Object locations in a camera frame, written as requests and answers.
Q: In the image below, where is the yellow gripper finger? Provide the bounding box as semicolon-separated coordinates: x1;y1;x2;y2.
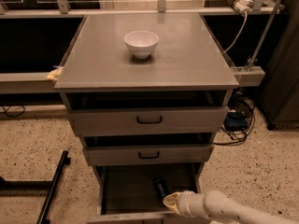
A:
163;192;180;215

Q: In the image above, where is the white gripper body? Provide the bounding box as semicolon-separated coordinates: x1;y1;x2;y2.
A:
177;191;206;217

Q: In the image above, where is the blue pepsi can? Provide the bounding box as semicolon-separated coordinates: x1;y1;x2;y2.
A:
154;178;170;200

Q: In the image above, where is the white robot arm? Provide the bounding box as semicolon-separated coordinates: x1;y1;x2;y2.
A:
163;190;299;224

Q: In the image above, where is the bottom grey drawer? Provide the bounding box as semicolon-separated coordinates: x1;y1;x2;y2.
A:
87;163;209;224

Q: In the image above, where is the grey drawer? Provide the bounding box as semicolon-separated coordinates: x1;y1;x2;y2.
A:
83;144;213;166
67;106;228;136
87;163;209;224

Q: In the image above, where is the middle grey drawer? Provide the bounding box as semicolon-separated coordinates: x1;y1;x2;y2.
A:
83;144;213;166

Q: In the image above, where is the grey drawer cabinet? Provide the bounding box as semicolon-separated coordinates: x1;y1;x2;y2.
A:
53;13;240;224

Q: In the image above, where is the top grey drawer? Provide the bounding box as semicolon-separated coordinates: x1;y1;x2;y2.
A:
67;106;228;136

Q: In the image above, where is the blue box on floor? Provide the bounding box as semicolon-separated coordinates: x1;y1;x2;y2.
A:
224;112;248;131

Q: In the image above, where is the black metal floor stand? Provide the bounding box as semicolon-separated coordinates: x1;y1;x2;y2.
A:
0;150;71;224

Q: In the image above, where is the dark grey side cabinet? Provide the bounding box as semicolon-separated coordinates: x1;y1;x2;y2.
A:
257;0;299;130

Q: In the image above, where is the white ceramic bowl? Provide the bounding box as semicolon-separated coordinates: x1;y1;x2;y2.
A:
124;31;159;59

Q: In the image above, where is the yellow foam corner pad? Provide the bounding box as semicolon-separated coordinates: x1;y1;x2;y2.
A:
47;67;63;82

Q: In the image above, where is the white power strip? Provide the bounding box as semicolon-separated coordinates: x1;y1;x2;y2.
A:
225;0;252;15

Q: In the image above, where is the thin metal pole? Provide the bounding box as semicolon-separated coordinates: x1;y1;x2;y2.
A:
243;0;282;72

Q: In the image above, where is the black cable bundle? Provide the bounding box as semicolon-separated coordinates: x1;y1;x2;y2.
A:
213;96;256;147

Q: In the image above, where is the white power cable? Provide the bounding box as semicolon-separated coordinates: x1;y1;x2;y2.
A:
221;10;249;55

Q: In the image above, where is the black floor cable left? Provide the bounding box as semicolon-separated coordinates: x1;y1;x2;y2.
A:
0;105;26;118

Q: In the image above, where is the grey horizontal rail beam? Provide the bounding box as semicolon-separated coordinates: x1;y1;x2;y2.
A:
0;73;56;94

